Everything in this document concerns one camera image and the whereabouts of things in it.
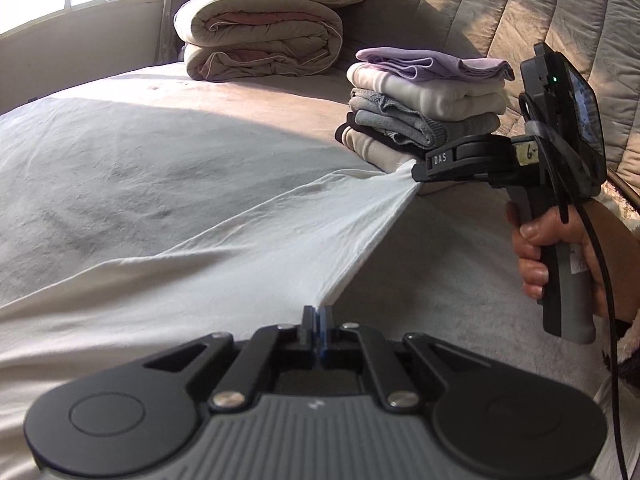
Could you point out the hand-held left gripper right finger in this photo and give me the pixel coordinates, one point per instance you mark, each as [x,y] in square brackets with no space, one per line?
[327,335]

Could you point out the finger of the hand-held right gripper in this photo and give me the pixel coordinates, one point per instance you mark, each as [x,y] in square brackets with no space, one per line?
[470,160]

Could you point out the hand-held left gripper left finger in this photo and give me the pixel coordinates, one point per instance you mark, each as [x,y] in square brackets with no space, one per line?
[309,332]

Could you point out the white pants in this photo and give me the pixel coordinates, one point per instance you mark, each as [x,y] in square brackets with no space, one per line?
[225,270]

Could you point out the person's right hand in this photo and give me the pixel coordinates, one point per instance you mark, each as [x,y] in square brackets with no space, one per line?
[530,255]

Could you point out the folded grey garment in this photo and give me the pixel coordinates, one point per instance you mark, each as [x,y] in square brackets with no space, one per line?
[395,122]

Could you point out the folded purple garment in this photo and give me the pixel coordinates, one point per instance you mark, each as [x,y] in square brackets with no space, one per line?
[430,62]

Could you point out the grey bed cover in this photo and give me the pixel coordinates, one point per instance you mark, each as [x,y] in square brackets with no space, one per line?
[440,270]

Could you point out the folded black garment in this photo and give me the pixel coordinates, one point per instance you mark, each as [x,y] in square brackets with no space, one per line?
[350,132]

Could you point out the folded beige pink quilt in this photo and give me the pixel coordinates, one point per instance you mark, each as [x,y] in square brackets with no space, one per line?
[260,35]

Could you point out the grey patterned curtain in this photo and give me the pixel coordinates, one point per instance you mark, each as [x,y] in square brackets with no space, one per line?
[172,10]

